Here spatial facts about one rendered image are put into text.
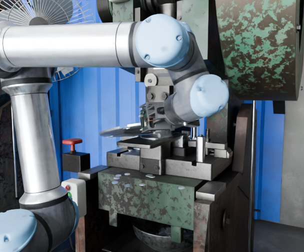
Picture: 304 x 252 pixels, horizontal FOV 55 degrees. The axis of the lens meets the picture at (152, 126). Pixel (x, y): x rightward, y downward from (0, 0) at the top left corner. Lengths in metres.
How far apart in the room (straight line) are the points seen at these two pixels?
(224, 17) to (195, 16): 0.29
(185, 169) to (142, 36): 0.69
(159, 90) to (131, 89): 1.53
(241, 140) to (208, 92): 0.84
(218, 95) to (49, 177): 0.44
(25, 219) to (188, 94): 0.42
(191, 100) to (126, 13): 0.71
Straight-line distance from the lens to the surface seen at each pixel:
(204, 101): 0.55
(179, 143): 1.16
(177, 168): 1.07
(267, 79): 0.89
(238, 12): 0.79
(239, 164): 1.36
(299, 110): 2.26
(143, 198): 1.06
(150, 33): 0.45
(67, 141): 1.19
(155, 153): 1.06
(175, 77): 0.59
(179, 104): 0.60
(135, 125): 0.85
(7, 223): 0.70
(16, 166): 2.56
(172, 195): 1.00
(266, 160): 2.29
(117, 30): 0.49
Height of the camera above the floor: 0.94
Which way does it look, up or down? 6 degrees down
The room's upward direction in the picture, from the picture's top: straight up
